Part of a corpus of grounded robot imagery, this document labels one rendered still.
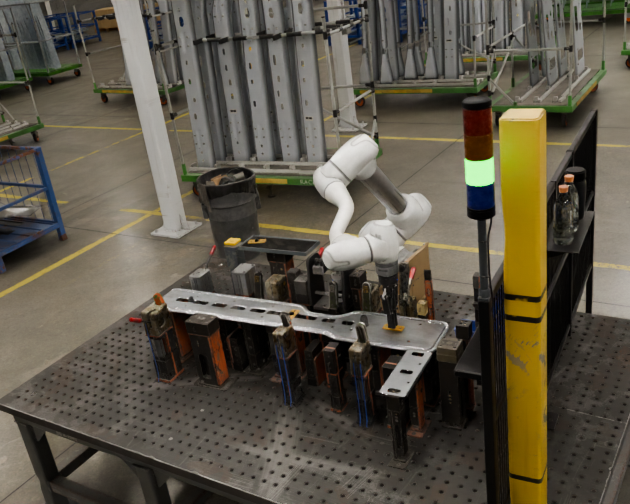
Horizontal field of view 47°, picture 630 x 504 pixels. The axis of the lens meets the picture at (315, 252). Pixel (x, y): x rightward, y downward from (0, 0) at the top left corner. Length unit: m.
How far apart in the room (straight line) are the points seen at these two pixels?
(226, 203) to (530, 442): 4.05
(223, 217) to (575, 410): 3.72
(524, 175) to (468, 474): 1.19
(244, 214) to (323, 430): 3.34
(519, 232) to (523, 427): 0.63
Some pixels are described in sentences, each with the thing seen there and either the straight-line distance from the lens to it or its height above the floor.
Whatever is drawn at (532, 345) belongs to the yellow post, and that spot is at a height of 1.35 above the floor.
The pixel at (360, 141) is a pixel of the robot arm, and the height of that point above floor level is 1.63.
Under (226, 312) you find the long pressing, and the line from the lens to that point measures 3.26.
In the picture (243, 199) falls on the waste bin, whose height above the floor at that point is 0.56.
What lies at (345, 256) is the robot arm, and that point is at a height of 1.39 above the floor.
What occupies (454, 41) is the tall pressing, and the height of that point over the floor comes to 0.81.
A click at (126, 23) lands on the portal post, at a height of 1.94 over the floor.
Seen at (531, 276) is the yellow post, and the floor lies 1.57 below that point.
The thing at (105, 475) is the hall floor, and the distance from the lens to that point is 4.20.
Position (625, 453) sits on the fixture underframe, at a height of 0.23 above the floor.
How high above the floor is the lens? 2.50
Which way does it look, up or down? 24 degrees down
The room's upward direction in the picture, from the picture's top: 8 degrees counter-clockwise
